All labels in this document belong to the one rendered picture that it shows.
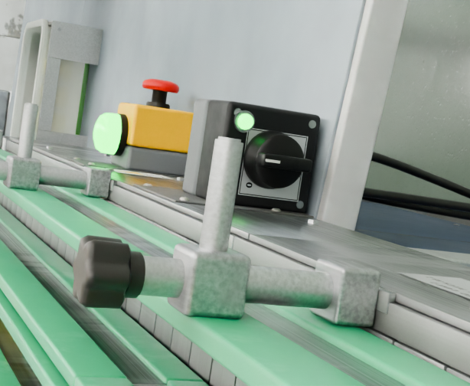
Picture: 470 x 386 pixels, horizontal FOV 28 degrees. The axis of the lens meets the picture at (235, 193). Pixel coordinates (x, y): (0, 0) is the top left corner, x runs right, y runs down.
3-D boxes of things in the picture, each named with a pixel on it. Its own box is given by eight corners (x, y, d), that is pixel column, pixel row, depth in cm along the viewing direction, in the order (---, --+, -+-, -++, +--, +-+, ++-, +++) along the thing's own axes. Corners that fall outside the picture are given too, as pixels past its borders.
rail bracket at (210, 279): (345, 313, 45) (63, 292, 40) (370, 158, 44) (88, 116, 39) (390, 335, 41) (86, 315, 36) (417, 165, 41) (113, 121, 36)
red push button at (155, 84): (134, 107, 105) (138, 76, 105) (168, 112, 106) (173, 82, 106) (145, 109, 101) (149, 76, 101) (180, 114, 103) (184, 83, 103)
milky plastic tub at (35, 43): (57, 162, 164) (6, 156, 161) (75, 31, 163) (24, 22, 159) (80, 172, 148) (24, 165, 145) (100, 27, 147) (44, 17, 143)
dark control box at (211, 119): (271, 203, 84) (180, 191, 80) (285, 112, 83) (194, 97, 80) (313, 216, 76) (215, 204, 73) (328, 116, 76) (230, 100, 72)
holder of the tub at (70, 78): (56, 193, 164) (10, 188, 161) (78, 33, 163) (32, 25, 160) (78, 206, 149) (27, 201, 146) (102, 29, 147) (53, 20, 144)
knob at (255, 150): (291, 191, 75) (310, 196, 72) (239, 184, 74) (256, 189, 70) (300, 134, 75) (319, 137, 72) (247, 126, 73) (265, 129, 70)
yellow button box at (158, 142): (172, 172, 109) (109, 164, 106) (181, 106, 109) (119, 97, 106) (193, 178, 103) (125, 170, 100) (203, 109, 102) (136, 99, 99)
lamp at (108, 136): (113, 154, 105) (86, 150, 104) (119, 113, 105) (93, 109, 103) (124, 158, 101) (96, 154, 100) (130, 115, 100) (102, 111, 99)
